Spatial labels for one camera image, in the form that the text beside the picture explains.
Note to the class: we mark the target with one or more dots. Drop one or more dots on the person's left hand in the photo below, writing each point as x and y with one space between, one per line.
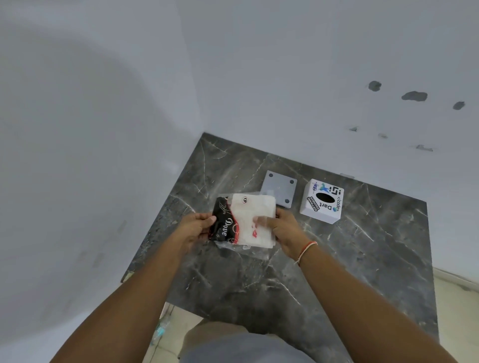
192 226

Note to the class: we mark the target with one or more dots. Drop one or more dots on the person's right hand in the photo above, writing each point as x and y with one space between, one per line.
288 233

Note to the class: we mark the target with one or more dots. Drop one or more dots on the person's right thumb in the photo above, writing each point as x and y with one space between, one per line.
265 221

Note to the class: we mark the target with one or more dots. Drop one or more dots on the person's left thumb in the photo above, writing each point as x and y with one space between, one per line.
208 220

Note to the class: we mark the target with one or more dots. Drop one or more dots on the black and white tissue pack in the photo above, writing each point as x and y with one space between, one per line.
245 220

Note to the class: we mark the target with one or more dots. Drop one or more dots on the person's right forearm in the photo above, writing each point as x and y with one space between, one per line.
370 306

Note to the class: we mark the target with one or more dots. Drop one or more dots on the person's left forearm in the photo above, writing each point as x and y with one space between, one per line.
123 299

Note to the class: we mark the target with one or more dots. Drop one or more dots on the grey square box lid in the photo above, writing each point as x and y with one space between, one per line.
278 189

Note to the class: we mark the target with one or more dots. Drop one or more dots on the white tissue box with stickers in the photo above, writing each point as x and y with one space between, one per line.
322 201

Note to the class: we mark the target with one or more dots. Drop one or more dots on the clear plastic bottle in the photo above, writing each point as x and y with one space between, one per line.
160 331

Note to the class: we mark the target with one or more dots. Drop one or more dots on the person's grey shirt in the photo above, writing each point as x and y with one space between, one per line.
239 347

